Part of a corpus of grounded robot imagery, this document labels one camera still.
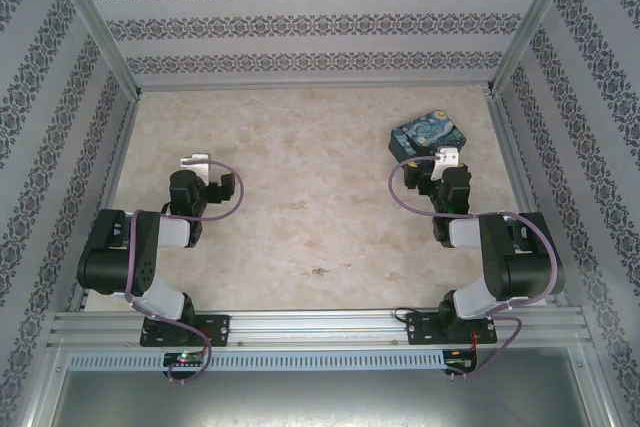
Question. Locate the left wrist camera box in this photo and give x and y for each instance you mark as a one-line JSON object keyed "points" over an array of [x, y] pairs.
{"points": [[196, 163]]}

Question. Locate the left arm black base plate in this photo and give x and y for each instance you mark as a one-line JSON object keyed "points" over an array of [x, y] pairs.
{"points": [[220, 329]]}

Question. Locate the left aluminium frame post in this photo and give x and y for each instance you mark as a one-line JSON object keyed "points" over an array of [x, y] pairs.
{"points": [[95, 22]]}

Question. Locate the aluminium mounting rail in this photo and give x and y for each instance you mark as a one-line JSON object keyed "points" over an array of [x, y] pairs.
{"points": [[315, 327]]}

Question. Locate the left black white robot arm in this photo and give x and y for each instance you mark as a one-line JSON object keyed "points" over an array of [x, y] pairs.
{"points": [[170, 236]]}

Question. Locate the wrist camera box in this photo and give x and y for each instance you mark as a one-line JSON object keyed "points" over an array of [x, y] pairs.
{"points": [[447, 157], [196, 163]]}

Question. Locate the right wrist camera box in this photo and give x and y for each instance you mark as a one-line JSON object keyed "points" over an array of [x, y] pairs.
{"points": [[447, 157]]}

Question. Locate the aluminium side rail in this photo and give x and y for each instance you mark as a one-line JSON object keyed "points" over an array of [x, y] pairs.
{"points": [[112, 187], [515, 157]]}

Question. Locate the left aluminium side rail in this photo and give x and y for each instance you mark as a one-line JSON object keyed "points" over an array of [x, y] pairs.
{"points": [[112, 187]]}

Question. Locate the right aluminium side rail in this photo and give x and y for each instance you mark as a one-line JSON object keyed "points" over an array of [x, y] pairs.
{"points": [[515, 157]]}

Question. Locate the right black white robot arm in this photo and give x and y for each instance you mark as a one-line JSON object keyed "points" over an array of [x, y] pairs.
{"points": [[470, 234]]}

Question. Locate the aluminium frame post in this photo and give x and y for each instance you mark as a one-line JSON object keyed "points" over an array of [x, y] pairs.
{"points": [[95, 22], [532, 22]]}

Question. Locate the grey sheet metal panel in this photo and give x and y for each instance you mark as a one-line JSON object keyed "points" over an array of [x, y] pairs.
{"points": [[320, 397]]}

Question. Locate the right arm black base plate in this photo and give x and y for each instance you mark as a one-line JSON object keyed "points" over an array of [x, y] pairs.
{"points": [[420, 329]]}

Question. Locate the right aluminium frame post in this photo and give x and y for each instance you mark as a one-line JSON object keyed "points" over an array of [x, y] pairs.
{"points": [[532, 22]]}

